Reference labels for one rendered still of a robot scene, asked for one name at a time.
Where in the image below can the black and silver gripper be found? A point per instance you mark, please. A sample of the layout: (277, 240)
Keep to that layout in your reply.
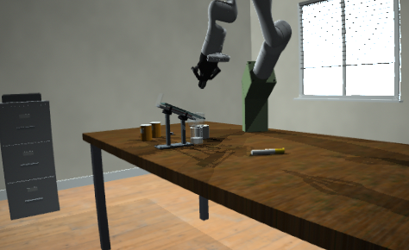
(205, 71)

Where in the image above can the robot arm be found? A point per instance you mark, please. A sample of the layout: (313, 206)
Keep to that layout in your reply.
(274, 33)

